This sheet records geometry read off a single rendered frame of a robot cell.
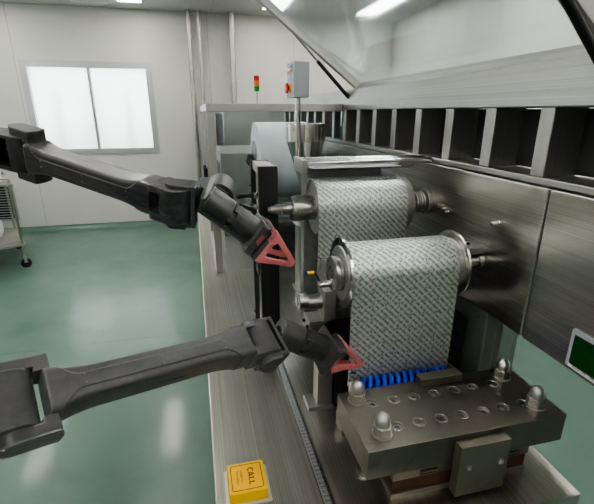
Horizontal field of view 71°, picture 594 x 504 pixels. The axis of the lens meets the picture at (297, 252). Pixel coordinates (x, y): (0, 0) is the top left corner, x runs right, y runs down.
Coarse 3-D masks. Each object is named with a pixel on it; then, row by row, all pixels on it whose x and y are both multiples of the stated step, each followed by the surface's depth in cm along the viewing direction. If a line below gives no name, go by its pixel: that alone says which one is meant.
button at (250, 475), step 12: (228, 468) 79; (240, 468) 79; (252, 468) 79; (228, 480) 77; (240, 480) 77; (252, 480) 77; (264, 480) 77; (240, 492) 74; (252, 492) 74; (264, 492) 75
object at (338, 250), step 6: (336, 246) 87; (456, 246) 88; (336, 252) 87; (342, 252) 84; (462, 252) 87; (342, 258) 84; (462, 258) 87; (462, 264) 87; (348, 270) 81; (462, 270) 87; (348, 276) 81; (462, 276) 88; (348, 282) 81; (348, 288) 82; (336, 294) 89; (342, 294) 86
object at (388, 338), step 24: (360, 312) 84; (384, 312) 85; (408, 312) 86; (432, 312) 88; (360, 336) 85; (384, 336) 87; (408, 336) 88; (432, 336) 90; (384, 360) 89; (408, 360) 90; (432, 360) 92
